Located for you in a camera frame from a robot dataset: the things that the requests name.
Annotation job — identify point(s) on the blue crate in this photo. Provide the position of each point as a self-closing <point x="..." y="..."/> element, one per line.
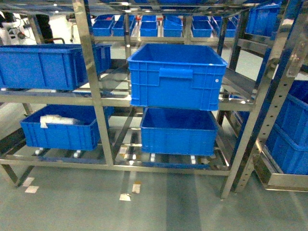
<point x="178" y="131"/>
<point x="71" y="137"/>
<point x="288" y="140"/>

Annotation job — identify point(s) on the steel shelf rack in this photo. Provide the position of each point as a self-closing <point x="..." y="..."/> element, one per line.
<point x="256" y="83"/>

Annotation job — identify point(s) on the blue crate lower left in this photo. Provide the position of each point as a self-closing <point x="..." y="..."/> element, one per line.
<point x="71" y="137"/>

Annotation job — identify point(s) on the blue crate middle shelf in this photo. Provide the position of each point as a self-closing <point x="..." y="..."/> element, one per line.
<point x="176" y="76"/>

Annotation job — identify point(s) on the blue crate left shelf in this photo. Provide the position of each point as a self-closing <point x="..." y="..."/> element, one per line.
<point x="42" y="66"/>

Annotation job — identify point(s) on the white bag in crate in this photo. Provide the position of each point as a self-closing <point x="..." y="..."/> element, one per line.
<point x="57" y="119"/>

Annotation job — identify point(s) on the blue crate shelf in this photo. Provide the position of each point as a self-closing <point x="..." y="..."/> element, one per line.
<point x="176" y="76"/>
<point x="42" y="66"/>

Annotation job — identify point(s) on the blue crate lower middle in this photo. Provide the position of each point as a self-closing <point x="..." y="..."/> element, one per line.
<point x="178" y="131"/>

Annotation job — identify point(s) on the blue crate far right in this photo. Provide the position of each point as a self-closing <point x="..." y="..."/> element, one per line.
<point x="288" y="140"/>

